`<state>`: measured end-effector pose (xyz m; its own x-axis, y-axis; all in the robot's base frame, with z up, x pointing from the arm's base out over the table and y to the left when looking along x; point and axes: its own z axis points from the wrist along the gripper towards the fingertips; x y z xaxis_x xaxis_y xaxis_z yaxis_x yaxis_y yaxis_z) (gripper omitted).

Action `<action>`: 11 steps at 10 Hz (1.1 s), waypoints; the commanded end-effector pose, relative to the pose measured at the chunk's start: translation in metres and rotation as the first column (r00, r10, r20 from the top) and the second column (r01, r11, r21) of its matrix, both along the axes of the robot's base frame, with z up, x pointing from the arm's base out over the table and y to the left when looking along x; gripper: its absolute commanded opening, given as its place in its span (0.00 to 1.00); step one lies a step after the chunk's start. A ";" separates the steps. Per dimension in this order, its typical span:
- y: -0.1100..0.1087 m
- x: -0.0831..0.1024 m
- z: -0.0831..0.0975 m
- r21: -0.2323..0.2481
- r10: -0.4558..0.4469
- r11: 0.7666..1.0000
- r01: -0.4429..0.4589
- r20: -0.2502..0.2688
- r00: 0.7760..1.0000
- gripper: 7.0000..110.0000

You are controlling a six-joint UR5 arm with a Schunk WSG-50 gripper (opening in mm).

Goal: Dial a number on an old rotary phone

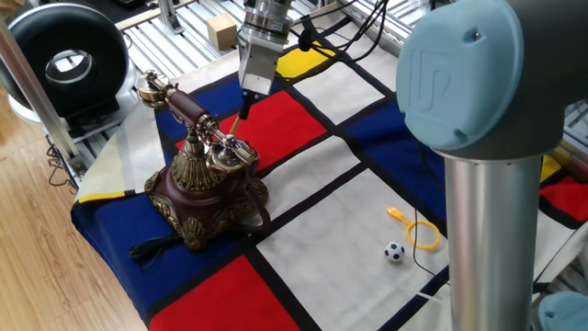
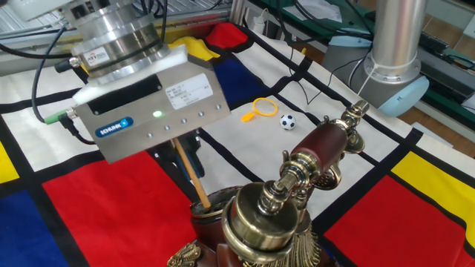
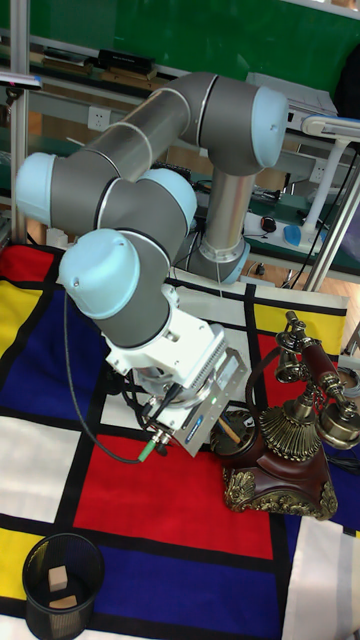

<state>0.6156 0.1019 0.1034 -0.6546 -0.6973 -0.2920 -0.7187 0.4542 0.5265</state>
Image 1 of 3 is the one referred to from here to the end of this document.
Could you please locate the small toy soccer ball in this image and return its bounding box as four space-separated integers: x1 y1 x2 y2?
383 240 406 264

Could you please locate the silver Schunk gripper body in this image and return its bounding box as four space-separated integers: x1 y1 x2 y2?
237 39 288 97

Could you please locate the thin black wire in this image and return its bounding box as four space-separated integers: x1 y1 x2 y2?
411 174 450 287

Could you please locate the black round fan white base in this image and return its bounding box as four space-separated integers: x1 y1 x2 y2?
0 2 139 128

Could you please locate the aluminium frame post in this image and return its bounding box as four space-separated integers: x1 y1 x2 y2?
0 17 88 178

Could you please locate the wooden cube block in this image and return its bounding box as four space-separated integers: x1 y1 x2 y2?
205 13 239 51

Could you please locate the white gripper adapter plate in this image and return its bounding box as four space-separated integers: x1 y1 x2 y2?
237 32 289 54

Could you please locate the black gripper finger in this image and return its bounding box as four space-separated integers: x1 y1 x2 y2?
238 88 263 121

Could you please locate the silver force torque sensor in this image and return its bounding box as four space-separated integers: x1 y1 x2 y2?
240 0 295 42

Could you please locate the brown brass phone handset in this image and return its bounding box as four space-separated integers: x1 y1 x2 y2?
136 68 262 175

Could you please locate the black phone line cable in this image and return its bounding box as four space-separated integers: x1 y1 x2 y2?
128 231 185 259

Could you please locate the yellow toy magnifier ring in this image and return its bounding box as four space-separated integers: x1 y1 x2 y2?
386 205 442 251

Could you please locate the black wrist cable bundle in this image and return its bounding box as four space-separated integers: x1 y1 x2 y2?
288 0 390 65

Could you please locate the colour block patterned tablecloth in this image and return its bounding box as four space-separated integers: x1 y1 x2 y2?
71 7 588 331

